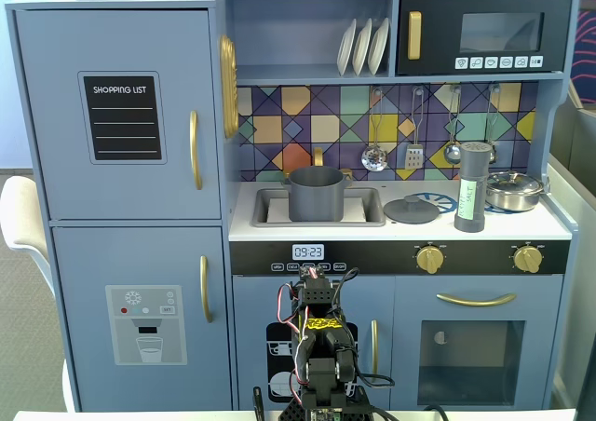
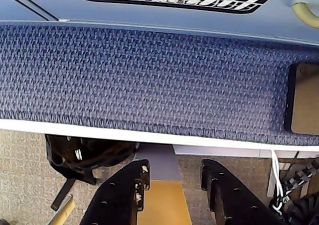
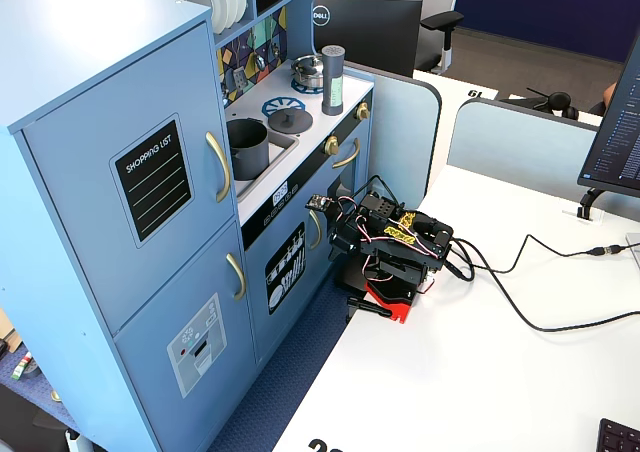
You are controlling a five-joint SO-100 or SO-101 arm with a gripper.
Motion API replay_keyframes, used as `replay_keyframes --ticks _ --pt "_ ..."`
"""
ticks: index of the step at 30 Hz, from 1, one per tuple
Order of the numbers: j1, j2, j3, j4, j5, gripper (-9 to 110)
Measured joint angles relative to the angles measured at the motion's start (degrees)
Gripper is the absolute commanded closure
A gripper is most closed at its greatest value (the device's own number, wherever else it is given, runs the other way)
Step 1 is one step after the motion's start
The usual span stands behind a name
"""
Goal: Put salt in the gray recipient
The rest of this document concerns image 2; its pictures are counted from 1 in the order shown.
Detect blue toy kitchen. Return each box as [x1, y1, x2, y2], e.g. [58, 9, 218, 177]
[0, 0, 319, 47]

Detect tan flat board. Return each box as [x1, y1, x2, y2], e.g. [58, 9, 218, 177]
[138, 181, 192, 225]

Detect blue woven mat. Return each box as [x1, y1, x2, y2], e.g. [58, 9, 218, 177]
[0, 20, 319, 146]

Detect light wooden strip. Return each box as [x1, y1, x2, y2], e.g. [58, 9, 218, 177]
[49, 194, 75, 225]

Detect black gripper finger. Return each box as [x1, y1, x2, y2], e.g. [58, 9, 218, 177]
[79, 159, 151, 225]
[201, 159, 285, 225]

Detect gray-blue panel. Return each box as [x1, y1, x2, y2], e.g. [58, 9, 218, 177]
[134, 144, 182, 182]

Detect white cable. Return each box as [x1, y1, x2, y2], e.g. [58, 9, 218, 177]
[270, 149, 285, 212]

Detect black cable bundle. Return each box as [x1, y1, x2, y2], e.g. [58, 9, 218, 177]
[270, 150, 319, 225]

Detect black smartphone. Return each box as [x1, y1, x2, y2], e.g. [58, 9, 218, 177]
[284, 62, 319, 135]

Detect black backpack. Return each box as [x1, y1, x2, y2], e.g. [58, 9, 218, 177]
[44, 134, 137, 211]

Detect gold cabinet door handle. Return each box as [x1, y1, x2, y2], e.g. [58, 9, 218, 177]
[291, 0, 319, 29]

